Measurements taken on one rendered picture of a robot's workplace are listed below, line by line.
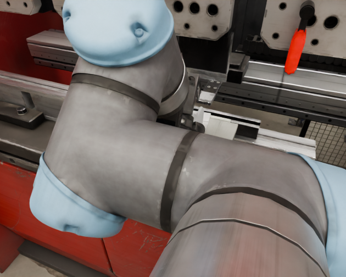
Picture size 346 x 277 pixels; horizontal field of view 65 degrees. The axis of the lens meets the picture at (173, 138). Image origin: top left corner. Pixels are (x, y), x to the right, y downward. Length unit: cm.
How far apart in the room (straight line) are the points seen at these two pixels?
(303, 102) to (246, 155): 67
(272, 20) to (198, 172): 34
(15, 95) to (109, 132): 74
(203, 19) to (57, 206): 37
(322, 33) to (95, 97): 36
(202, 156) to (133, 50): 8
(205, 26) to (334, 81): 49
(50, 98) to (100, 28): 63
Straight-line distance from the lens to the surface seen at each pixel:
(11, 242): 161
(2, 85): 93
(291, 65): 45
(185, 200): 17
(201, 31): 49
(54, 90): 81
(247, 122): 61
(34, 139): 81
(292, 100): 83
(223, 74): 56
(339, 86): 86
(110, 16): 20
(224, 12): 47
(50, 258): 156
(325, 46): 48
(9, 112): 90
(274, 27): 47
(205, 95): 66
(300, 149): 61
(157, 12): 20
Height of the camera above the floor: 134
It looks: 40 degrees down
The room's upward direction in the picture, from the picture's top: straight up
